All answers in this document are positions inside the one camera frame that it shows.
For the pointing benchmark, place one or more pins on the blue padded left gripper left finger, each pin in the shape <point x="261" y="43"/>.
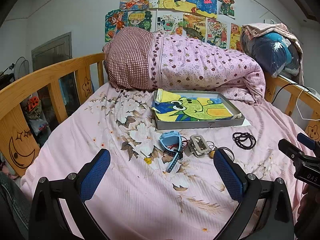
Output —
<point x="47" y="219"/>

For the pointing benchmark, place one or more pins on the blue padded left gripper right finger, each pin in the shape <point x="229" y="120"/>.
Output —
<point x="275" y="220"/>

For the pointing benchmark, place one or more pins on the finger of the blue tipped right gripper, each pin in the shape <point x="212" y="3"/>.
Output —
<point x="308" y="142"/>

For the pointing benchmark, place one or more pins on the blue kids smartwatch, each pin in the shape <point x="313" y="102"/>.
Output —
<point x="172" y="144"/>

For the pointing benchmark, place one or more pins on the person's right hand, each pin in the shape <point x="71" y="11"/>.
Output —
<point x="307" y="197"/>

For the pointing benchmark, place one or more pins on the white paper under tray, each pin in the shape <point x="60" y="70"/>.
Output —
<point x="245" y="123"/>

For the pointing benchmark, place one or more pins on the grey shallow tray box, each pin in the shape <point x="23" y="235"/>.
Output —
<point x="163" y="125"/>

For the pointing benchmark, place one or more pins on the blue bundle in plastic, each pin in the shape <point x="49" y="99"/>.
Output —
<point x="274" y="53"/>

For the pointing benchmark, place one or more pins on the pink floral bed sheet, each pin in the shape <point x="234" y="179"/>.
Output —
<point x="137" y="198"/>

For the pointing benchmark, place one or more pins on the yellow bear drawing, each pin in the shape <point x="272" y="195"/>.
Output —
<point x="235" y="37"/>

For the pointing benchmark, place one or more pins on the colourful busy drawing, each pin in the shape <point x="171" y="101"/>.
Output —
<point x="216" y="33"/>

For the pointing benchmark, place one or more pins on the standing fan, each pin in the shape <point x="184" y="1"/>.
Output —
<point x="18" y="69"/>

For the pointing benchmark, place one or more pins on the brown landscape drawing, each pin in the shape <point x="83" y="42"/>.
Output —
<point x="194" y="26"/>

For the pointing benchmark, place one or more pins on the red haired figure drawing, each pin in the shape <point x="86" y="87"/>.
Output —
<point x="226" y="8"/>

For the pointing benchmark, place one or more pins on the grey door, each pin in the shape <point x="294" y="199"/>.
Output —
<point x="56" y="50"/>

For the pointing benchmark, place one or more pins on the pink dotted folded quilt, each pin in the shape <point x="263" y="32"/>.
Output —
<point x="138" y="59"/>

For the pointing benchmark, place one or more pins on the white cartoon drawing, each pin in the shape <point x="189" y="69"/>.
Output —
<point x="169" y="22"/>

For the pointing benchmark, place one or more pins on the blue sea drawing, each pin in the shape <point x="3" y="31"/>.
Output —
<point x="206" y="8"/>

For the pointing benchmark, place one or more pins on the blond boy drawing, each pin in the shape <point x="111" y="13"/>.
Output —
<point x="140" y="19"/>

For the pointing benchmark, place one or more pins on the orange haired girl drawing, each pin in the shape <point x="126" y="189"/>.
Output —
<point x="115" y="20"/>

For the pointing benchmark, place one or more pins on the anime girl drawing top left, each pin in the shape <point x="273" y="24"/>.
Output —
<point x="133" y="5"/>

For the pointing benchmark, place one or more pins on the wooden bed rail frame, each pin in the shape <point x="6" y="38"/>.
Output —
<point x="37" y="84"/>

